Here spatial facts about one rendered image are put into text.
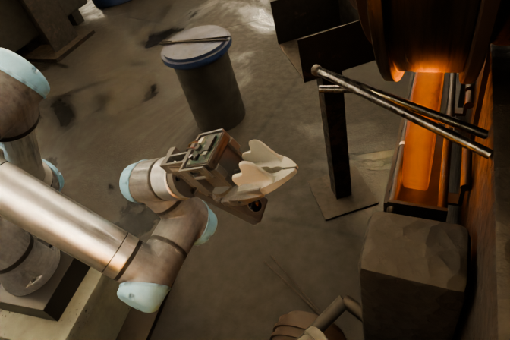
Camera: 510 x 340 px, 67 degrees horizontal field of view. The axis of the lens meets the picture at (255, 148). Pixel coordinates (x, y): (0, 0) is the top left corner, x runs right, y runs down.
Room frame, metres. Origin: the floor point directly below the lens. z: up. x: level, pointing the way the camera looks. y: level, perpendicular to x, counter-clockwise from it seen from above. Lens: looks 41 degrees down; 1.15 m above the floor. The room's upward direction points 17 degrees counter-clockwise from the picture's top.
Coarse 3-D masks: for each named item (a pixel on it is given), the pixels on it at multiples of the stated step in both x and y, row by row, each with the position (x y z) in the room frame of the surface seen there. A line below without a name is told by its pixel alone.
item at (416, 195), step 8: (440, 144) 0.43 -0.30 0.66; (440, 152) 0.42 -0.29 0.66; (440, 160) 0.40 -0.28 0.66; (432, 168) 0.39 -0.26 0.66; (440, 168) 0.39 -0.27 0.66; (432, 176) 0.38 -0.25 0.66; (432, 184) 0.36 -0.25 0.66; (400, 192) 0.36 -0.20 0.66; (408, 192) 0.36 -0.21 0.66; (416, 192) 0.36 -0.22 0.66; (424, 192) 0.35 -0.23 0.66; (432, 192) 0.35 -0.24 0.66; (408, 200) 0.34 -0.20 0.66; (416, 200) 0.34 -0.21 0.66; (424, 200) 0.34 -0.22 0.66; (432, 200) 0.33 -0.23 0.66
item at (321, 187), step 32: (288, 0) 1.08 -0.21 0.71; (320, 0) 1.08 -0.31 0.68; (288, 32) 1.07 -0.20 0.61; (320, 32) 0.82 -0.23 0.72; (352, 32) 0.82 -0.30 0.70; (320, 64) 0.82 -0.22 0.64; (352, 64) 0.82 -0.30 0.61; (320, 96) 0.93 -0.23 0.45; (320, 192) 0.95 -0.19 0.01; (352, 192) 0.91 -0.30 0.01
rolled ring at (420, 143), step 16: (416, 80) 0.39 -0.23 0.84; (432, 80) 0.38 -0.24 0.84; (416, 96) 0.37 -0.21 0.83; (432, 96) 0.36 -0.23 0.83; (416, 128) 0.34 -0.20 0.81; (416, 144) 0.33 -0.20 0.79; (432, 144) 0.32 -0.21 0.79; (416, 160) 0.32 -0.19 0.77; (432, 160) 0.38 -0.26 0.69; (416, 176) 0.32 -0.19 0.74
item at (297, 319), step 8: (296, 312) 0.30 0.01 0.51; (304, 312) 0.29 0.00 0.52; (280, 320) 0.30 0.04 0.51; (288, 320) 0.29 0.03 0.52; (296, 320) 0.28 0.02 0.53; (304, 320) 0.27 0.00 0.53; (312, 320) 0.27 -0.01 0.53; (280, 328) 0.28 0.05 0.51; (288, 328) 0.27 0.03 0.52; (296, 328) 0.27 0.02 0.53; (304, 328) 0.26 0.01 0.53; (328, 328) 0.26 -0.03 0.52; (336, 328) 0.26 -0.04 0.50; (272, 336) 0.28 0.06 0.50; (280, 336) 0.27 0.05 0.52; (288, 336) 0.26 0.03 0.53; (296, 336) 0.25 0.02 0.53; (328, 336) 0.24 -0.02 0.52; (336, 336) 0.25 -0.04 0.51; (344, 336) 0.25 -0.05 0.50
